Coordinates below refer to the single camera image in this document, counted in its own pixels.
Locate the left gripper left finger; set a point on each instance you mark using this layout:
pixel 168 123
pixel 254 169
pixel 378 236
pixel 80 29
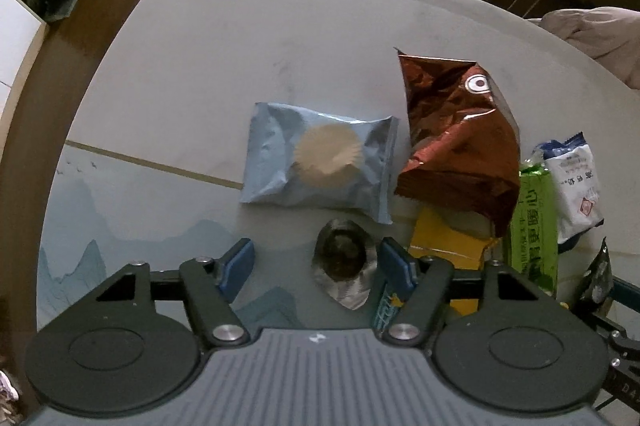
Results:
pixel 210 287

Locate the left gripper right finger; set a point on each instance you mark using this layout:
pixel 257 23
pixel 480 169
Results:
pixel 421 284

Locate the small teal candy wrapper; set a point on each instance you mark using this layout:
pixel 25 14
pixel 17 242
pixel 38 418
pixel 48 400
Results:
pixel 387 305

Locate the yellow snack packet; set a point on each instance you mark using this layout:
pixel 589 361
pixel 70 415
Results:
pixel 465 239

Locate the green snack bar pack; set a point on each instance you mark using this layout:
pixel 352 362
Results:
pixel 533 234

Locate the dark red foil snack bag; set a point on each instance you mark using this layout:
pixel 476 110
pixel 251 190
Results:
pixel 464 141

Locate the light blue pastry packet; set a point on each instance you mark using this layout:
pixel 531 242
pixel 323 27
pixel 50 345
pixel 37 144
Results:
pixel 297 157

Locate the white black snack packet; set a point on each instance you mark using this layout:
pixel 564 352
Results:
pixel 576 187

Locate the pink cloth covered chair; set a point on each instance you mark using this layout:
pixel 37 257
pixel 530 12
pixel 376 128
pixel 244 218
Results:
pixel 608 35

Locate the white side cabinet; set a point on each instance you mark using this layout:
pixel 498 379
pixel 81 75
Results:
pixel 22 33

